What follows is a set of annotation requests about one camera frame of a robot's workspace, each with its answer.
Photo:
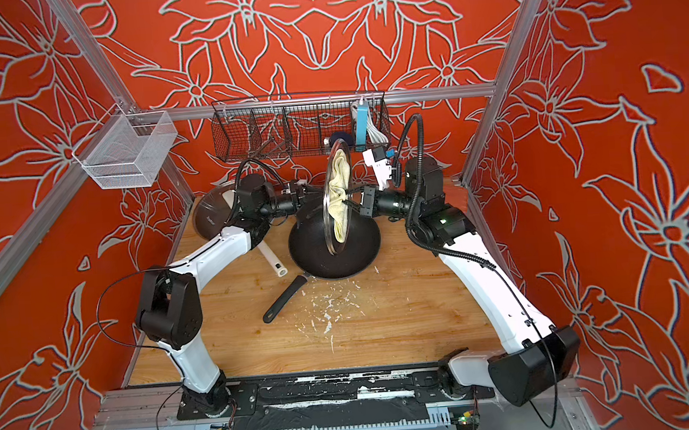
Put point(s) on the light blue bottle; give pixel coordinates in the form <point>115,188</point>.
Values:
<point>361,124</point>

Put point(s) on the pan with white handle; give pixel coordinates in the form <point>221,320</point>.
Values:
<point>272,259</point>

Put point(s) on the clear plastic bin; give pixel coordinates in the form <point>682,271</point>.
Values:
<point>129,150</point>

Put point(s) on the yellow cleaning cloth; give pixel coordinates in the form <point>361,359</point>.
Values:
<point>337,208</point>

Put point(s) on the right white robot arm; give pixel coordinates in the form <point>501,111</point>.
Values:
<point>537,355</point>

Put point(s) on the black wire basket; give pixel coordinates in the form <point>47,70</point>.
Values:
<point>296,125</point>

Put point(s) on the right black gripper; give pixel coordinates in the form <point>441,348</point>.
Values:
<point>377,199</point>

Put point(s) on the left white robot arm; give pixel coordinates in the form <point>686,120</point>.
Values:
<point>170,312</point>

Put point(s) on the glass pot lid black knob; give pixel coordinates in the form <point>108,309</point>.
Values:
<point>339,150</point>

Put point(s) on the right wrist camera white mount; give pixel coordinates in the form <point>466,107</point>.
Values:
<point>378,159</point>

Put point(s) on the black frying pan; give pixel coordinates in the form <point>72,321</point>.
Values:
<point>316,251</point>

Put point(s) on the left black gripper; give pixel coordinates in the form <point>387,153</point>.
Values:
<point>301,203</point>

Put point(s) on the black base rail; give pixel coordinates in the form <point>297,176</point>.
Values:
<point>352,400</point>

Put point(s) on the glass lid white handle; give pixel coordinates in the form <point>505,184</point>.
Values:
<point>212,211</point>

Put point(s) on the dark blue round object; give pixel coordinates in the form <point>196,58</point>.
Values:
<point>339,136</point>

